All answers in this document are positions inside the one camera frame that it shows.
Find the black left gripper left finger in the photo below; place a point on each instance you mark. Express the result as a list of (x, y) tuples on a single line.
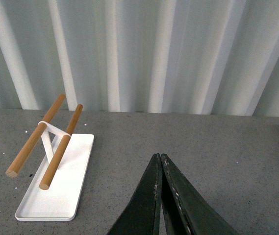
[(142, 214)]

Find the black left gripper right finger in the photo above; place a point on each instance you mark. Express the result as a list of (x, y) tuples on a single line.
[(185, 210)]

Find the wooden rack rod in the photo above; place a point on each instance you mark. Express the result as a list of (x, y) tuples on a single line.
[(57, 157), (26, 150)]

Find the white pleated curtain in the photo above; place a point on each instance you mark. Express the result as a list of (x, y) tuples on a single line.
[(157, 56)]

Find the white towel rack tray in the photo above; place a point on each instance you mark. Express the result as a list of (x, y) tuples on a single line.
[(60, 201)]

